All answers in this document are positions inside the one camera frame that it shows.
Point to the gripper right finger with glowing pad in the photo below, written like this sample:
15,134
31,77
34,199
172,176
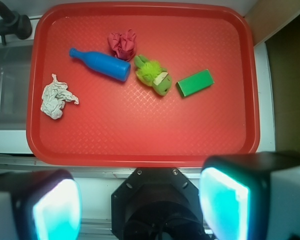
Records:
253,196

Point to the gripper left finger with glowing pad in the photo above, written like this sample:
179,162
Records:
40,205

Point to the blue plastic bottle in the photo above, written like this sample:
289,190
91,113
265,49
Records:
102,63

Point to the crumpled white paper ball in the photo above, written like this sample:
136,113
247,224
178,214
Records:
54,98

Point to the red plastic tray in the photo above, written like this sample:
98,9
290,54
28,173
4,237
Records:
126,124

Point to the green rectangular block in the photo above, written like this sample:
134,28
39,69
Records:
195,83

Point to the grey sink basin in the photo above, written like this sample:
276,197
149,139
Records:
15,66

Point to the green plush toy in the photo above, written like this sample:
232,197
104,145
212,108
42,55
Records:
152,74

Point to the crumpled pink paper ball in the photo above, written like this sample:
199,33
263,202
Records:
123,45

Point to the black sink faucet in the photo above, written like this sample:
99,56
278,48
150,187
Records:
12,23

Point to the black octagonal mount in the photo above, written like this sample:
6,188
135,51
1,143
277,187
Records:
157,204

